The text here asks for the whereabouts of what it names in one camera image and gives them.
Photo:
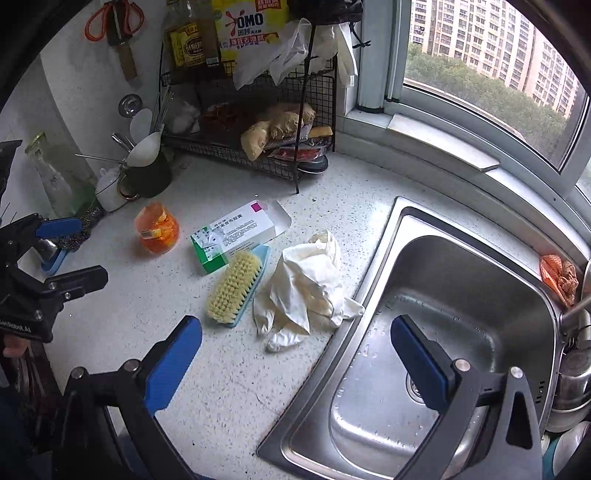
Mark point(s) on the garlic bulbs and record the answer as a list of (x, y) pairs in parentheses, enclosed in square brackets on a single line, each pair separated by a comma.
[(184, 115)]

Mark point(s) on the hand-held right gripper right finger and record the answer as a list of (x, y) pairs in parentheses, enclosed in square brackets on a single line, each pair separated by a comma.
[(418, 364)]

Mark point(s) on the white ceramic lidded pot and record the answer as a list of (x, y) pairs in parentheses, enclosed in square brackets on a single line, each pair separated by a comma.
[(111, 191)]

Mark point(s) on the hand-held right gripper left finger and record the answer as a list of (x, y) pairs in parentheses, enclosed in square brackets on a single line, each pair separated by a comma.
[(173, 364)]

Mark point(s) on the ginger root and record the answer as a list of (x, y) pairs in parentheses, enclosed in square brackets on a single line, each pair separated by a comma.
[(277, 127)]

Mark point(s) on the orange dish cloth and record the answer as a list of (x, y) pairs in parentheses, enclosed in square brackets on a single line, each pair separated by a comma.
[(558, 279)]

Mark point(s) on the small steel teapot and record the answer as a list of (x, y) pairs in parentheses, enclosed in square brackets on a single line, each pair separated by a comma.
[(46, 249)]

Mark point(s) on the stainless steel pot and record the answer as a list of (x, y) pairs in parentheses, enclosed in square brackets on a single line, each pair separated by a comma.
[(575, 383)]

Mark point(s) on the person's left hand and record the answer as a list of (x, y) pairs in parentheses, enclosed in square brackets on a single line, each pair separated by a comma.
[(14, 346)]

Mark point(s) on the blue scrubbing brush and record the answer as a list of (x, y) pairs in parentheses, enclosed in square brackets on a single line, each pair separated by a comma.
[(233, 288)]

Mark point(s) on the dried red chillies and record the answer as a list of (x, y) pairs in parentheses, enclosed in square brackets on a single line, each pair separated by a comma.
[(224, 119)]

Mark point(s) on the stainless steel sink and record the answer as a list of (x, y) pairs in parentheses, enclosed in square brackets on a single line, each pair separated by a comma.
[(415, 286)]

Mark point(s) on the hanging white plastic gloves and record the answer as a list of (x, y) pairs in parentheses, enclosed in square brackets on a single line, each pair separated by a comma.
[(295, 55)]

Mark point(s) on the orange jelly cup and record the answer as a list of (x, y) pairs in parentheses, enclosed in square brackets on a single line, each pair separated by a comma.
[(157, 228)]

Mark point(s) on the white green medicine box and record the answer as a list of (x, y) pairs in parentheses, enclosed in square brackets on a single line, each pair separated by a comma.
[(235, 233)]

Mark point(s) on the empty glass bottle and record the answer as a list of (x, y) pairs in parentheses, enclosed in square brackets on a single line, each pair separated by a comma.
[(60, 180)]

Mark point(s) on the black plastic bag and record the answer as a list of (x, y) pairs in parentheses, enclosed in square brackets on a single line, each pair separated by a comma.
[(328, 9)]

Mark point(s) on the white rice spoon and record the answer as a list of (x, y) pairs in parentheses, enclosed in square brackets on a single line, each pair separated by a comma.
[(140, 124), (147, 150)]

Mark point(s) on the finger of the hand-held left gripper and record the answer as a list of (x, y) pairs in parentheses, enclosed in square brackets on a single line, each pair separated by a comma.
[(60, 227), (78, 281)]

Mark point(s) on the person's blue trousers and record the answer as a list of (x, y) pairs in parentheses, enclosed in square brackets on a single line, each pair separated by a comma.
[(23, 438)]

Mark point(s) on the steel kitchen faucet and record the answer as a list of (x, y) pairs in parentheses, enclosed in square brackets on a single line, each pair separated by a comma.
[(577, 314)]

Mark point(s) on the steel wool scrubber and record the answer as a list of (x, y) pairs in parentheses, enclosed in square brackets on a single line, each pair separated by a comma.
[(85, 230)]

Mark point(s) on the dark sauce bottle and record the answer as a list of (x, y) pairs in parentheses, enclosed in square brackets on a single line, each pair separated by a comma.
[(212, 41)]

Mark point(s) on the yellow OMO detergent bag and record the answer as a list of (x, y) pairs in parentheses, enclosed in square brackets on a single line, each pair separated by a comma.
[(251, 32)]

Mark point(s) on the blue plastic dish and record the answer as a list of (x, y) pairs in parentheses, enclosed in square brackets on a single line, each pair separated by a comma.
[(55, 264)]

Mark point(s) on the white framed window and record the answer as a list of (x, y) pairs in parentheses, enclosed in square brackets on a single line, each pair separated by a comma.
[(485, 83)]

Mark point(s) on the white rubber gloves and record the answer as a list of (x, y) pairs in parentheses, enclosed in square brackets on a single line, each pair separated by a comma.
[(304, 286)]

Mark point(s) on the bundle of metal chopsticks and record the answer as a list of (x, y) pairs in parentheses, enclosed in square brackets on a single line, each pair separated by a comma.
[(161, 110)]

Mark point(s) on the seasoning packets pile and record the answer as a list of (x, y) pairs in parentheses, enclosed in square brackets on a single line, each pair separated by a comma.
[(300, 147)]

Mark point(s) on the dark utensil cup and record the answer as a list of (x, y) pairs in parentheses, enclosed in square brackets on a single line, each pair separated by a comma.
[(147, 177)]

